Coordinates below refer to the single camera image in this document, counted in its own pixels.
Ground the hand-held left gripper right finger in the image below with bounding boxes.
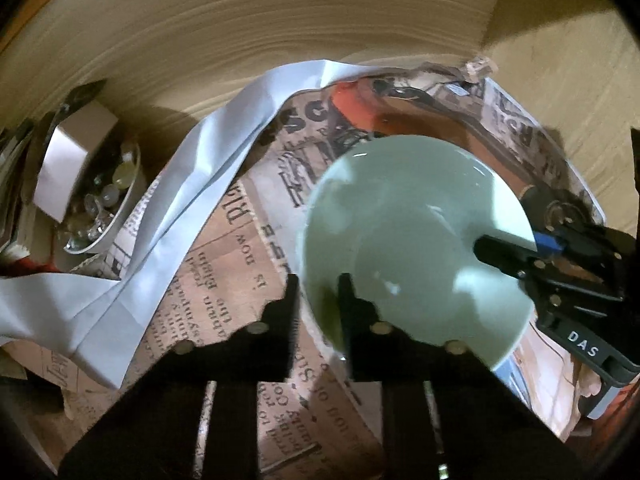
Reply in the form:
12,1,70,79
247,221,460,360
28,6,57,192
338,273,576,480

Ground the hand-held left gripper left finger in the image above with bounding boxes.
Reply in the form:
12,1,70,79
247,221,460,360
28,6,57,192
59,274,302,480

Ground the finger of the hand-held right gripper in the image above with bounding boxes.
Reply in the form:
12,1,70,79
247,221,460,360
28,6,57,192
519,185,626,261
472,235,627,303

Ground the light green bowl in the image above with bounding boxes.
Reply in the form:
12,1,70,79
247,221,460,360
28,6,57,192
299,134,540,372

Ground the brown newspaper print paper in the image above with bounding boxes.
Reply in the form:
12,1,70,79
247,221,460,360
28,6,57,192
0,60,608,480

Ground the long white paper strip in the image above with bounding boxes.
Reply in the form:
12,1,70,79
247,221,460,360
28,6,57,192
0,59,361,390

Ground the clear plastic wrapper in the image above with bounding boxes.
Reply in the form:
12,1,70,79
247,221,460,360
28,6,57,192
460,56,498,81

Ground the bowl of glass beads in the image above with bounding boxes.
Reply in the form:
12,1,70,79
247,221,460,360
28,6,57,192
50,135,143,255

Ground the white cardboard band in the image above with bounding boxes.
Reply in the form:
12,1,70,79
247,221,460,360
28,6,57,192
34,100,119,223

